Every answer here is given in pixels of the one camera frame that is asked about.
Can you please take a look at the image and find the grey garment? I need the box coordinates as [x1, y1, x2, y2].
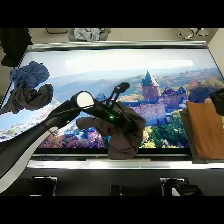
[0, 83, 55, 116]

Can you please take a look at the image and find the pale grey-blue garment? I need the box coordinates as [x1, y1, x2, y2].
[67, 27, 111, 43]

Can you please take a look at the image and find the orange garment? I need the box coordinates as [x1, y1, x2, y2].
[185, 97, 224, 161]

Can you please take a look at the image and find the olive garment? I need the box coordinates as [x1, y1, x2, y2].
[179, 109, 202, 164]

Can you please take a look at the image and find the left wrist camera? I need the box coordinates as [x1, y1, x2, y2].
[107, 82, 131, 107]

